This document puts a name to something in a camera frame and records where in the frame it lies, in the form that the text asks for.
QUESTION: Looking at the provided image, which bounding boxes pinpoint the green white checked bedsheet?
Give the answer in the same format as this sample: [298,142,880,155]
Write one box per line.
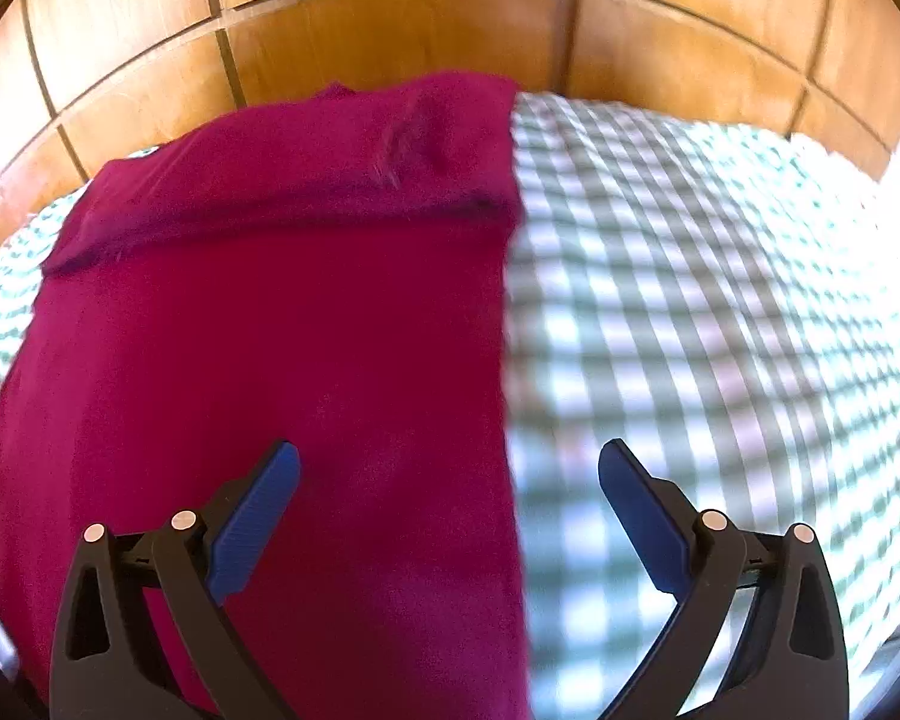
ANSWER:
[0,90,900,720]

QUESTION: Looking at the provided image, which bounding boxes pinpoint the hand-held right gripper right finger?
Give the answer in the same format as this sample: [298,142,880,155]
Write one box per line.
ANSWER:
[598,438,850,720]

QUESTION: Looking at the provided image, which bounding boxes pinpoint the wooden panelled wardrobe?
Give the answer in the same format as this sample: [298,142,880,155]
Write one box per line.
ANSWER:
[0,0,900,260]

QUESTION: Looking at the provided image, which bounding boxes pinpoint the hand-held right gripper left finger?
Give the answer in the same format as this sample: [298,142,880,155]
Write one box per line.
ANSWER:
[49,439,302,720]

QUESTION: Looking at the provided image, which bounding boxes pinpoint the dark red knit sweater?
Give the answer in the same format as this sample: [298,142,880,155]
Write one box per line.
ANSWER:
[0,71,535,720]

